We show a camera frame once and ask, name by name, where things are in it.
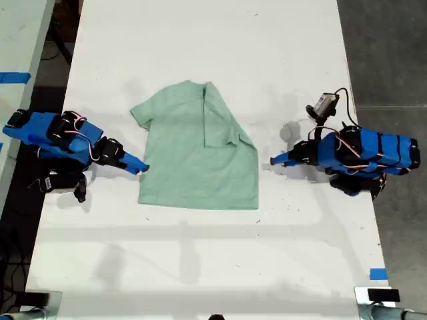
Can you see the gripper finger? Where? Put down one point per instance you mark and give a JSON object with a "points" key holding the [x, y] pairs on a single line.
{"points": [[133, 160], [283, 156], [287, 161], [131, 166]]}

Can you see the pale green T-shirt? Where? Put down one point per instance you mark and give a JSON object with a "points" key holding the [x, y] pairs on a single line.
{"points": [[200, 176]]}

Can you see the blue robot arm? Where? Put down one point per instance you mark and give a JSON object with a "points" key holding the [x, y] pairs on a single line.
{"points": [[36, 130], [383, 146]]}

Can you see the long blue tape strip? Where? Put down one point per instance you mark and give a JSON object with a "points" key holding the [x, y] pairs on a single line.
{"points": [[13, 77]]}

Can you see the short blue tape strip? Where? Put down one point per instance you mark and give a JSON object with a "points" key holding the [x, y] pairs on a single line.
{"points": [[378, 274]]}

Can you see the white side table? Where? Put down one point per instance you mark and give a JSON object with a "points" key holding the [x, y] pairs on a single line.
{"points": [[20, 40]]}

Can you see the small black box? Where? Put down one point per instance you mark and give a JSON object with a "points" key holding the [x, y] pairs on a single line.
{"points": [[383, 295], [35, 298]]}

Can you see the grey metal pipe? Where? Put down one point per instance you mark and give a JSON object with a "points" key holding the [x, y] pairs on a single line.
{"points": [[20, 315], [400, 314]]}

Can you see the gripper camera stalk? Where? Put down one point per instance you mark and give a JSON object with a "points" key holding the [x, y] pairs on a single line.
{"points": [[319, 128], [81, 191]]}

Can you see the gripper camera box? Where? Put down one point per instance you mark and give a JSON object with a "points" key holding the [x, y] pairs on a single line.
{"points": [[325, 103], [61, 181]]}

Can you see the metal table bracket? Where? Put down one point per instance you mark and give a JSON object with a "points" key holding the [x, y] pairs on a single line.
{"points": [[361, 303], [55, 305]]}

